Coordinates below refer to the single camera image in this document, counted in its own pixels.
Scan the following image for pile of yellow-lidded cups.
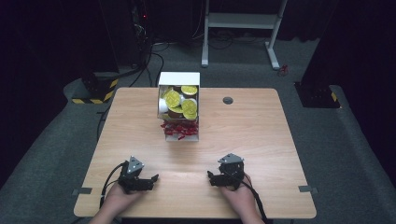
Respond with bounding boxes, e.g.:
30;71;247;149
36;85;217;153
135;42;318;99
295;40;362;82
158;85;199;121

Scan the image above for white dispenser box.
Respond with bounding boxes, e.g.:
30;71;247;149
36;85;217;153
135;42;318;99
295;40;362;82
156;71;202;143

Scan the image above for person's left hand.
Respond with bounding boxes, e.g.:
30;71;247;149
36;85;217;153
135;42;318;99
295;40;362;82
103;181;148;217

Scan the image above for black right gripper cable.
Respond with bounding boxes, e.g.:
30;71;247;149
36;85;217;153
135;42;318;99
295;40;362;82
240;179;269;224

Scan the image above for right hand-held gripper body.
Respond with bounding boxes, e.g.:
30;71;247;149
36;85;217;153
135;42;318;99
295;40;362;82
213;152;246;189

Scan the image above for white metal stand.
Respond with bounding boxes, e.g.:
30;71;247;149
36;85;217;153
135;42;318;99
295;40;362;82
201;0;290;71

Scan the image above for black yellow striped stand base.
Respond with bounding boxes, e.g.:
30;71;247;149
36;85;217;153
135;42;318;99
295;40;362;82
71;71;120;105

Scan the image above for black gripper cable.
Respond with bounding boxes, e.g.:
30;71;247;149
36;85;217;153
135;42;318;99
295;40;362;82
98;161;129;209
240;179;269;224

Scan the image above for black cable beside table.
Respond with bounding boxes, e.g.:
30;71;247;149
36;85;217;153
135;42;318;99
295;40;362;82
95;105;112;142

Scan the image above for person's right hand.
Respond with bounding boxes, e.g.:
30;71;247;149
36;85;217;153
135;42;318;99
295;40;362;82
219;173;260;217

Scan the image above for black floor cables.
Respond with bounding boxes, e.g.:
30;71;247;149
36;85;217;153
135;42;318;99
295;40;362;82
128;41;171;89

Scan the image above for small red floor object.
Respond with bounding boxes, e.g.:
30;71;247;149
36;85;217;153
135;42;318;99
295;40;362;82
277;63;290;77

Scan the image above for pile of red packets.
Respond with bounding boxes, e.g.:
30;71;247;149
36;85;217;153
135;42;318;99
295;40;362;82
160;119;200;141

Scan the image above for dark equipment rack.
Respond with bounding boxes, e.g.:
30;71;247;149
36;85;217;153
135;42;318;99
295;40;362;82
129;0;154;64

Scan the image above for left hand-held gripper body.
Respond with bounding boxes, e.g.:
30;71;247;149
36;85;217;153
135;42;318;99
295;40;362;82
117;156;156;195

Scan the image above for grey tape strip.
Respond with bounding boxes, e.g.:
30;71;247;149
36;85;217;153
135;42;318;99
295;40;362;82
297;185;319;194
71;187;93;197

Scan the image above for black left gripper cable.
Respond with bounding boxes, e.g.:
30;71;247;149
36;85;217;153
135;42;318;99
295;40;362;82
98;161;129;209

